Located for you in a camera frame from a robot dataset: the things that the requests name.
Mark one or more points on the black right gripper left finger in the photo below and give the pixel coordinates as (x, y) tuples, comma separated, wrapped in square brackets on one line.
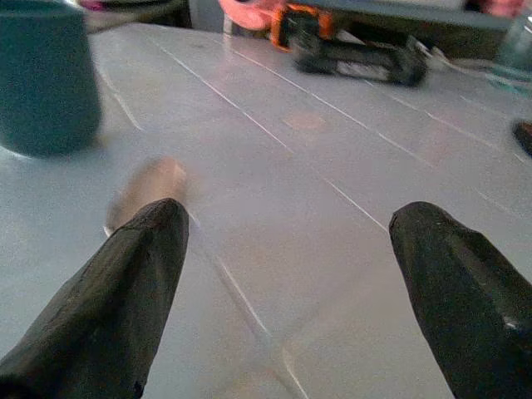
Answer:
[(99, 299)]

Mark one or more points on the pink cloth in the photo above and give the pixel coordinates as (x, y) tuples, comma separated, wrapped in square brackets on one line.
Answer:
[(249, 12)]

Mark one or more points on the wooden spoon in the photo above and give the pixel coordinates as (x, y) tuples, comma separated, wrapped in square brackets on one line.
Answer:
[(145, 191)]

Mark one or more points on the dark small object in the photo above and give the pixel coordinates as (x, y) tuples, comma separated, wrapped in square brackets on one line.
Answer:
[(524, 136)]

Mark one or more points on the dark teal cup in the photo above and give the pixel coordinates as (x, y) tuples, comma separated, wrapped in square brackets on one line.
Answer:
[(45, 79)]

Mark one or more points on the teal glass container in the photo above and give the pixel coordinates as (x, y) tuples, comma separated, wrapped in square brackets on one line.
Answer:
[(517, 43)]

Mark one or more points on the black and orange tool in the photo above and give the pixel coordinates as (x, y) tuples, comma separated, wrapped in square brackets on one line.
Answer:
[(353, 54)]

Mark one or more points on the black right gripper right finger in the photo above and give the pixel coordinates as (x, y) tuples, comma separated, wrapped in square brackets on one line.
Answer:
[(465, 299)]

